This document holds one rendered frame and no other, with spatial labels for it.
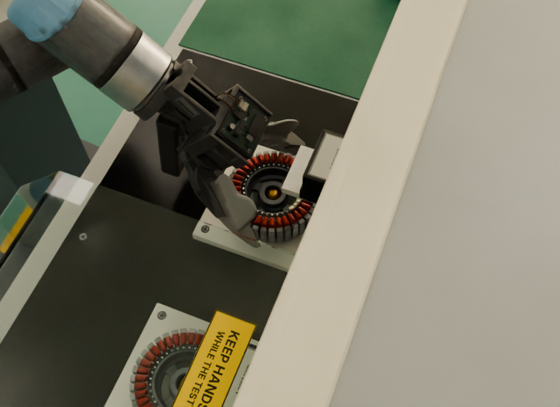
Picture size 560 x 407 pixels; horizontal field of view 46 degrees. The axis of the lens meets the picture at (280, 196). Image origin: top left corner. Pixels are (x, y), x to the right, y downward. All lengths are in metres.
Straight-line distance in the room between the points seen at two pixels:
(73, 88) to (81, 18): 1.35
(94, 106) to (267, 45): 1.02
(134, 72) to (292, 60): 0.37
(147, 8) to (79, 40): 1.52
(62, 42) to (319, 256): 0.52
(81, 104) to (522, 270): 1.82
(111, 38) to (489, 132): 0.50
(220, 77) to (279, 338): 0.78
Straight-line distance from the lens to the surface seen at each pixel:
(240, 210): 0.71
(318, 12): 1.05
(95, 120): 1.92
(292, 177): 0.71
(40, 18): 0.67
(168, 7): 2.17
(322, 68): 0.97
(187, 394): 0.43
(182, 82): 0.67
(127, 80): 0.67
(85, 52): 0.67
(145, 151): 0.88
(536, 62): 0.24
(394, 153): 0.20
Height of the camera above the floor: 1.48
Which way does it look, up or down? 60 degrees down
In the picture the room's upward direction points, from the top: straight up
